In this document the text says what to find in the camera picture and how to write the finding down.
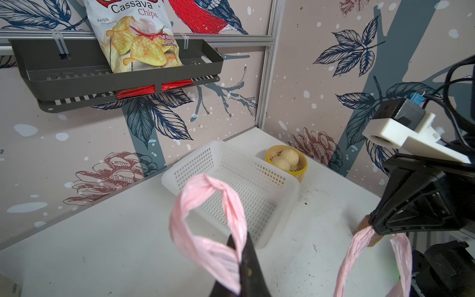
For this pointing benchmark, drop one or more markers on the yellow bamboo steamer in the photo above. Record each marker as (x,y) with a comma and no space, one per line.
(299,170)

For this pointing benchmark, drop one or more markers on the Chuba cassava chips bag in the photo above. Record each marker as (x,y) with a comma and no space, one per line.
(134,35)

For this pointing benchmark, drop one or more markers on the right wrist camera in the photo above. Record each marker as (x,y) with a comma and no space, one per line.
(402,124)

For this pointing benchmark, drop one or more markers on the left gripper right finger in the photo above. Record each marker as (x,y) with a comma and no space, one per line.
(252,280)

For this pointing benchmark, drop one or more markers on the white bun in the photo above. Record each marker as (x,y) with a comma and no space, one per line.
(281,163)
(291,156)

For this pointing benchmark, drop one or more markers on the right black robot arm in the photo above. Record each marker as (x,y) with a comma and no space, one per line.
(444,269)

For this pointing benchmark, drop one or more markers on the white perforated plastic basket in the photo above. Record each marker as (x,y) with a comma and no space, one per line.
(267,193)

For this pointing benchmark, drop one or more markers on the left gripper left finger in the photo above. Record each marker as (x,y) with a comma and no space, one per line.
(219,290)

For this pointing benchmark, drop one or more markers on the left white bun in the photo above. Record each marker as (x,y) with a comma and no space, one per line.
(281,163)

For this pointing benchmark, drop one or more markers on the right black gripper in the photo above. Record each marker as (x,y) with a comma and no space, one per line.
(425,194)

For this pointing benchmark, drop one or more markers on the right white bun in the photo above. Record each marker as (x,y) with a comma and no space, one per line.
(291,156)

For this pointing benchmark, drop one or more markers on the black wall basket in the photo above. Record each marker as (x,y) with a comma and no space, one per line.
(82,77)

